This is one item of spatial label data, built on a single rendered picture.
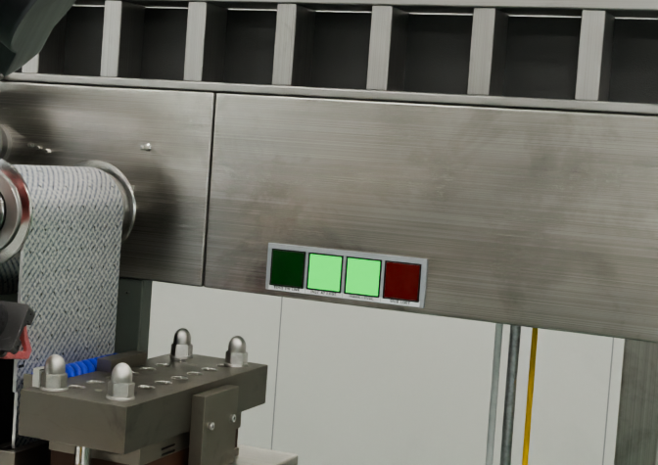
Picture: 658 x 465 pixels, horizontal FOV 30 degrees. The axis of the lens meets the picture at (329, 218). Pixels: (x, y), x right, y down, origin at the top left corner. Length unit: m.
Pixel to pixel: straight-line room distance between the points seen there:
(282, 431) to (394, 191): 2.79
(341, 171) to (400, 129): 0.11
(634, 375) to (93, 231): 0.81
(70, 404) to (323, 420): 2.87
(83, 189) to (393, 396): 2.65
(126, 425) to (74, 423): 0.07
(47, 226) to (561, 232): 0.70
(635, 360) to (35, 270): 0.86
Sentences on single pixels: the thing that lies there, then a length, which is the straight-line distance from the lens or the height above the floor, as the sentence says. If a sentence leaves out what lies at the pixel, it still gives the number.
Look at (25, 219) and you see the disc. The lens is 1.66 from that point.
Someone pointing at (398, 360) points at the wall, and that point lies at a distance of 4.27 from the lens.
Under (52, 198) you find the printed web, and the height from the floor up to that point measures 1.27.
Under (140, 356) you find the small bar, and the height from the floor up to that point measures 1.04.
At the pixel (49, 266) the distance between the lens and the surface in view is 1.72.
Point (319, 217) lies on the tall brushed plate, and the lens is 1.80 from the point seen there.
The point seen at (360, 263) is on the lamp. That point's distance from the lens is 1.77.
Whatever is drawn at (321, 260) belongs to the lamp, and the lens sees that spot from 1.80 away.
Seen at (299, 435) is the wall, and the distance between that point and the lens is 4.46.
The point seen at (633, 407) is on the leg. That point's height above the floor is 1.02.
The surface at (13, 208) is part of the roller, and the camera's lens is 1.66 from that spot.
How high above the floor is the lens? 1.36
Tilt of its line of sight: 3 degrees down
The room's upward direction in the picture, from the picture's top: 4 degrees clockwise
